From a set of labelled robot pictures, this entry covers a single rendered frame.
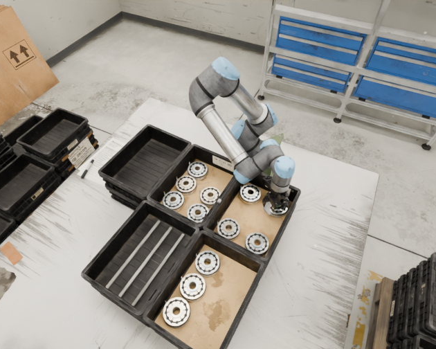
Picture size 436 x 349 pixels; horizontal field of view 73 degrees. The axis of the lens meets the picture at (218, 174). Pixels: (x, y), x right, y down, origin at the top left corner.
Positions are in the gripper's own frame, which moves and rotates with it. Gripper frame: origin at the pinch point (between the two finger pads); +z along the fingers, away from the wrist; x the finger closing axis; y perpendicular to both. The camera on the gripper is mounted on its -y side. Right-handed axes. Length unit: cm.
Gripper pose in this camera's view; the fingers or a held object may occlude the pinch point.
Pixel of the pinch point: (270, 207)
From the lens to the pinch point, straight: 142.9
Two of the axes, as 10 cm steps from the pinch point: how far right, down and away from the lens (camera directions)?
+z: 0.0, 6.1, 7.9
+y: 3.1, 7.5, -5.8
